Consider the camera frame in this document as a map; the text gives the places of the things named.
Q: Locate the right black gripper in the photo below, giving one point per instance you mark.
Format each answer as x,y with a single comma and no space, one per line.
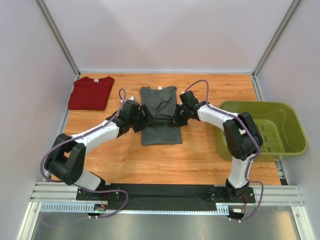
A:
176,121

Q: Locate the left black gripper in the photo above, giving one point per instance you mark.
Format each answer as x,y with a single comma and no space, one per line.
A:
148,118

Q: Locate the grey t-shirt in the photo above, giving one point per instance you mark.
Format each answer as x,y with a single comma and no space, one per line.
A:
161,104

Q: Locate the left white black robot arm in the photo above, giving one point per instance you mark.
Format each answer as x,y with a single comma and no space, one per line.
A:
66,159

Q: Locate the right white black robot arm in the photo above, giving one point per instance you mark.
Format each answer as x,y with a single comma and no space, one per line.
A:
242,136

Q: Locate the red folded t-shirt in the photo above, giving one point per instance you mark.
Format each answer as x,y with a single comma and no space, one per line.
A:
90,94

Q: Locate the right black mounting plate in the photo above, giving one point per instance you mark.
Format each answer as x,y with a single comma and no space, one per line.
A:
223,194

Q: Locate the black mounting plate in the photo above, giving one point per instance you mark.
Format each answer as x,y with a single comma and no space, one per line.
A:
223,194
108,193

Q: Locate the green plastic basket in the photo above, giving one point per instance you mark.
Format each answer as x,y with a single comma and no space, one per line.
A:
278,125

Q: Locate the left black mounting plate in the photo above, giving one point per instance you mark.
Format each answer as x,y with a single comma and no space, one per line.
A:
108,193

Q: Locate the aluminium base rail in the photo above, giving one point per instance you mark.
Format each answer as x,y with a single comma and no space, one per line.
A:
273,195

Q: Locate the left aluminium frame post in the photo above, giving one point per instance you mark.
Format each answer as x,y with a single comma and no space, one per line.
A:
57,35

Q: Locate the aluminium frame post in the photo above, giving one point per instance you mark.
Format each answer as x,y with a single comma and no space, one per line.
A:
57,35
277,35

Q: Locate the right aluminium frame post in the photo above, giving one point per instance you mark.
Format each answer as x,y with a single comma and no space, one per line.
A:
277,35

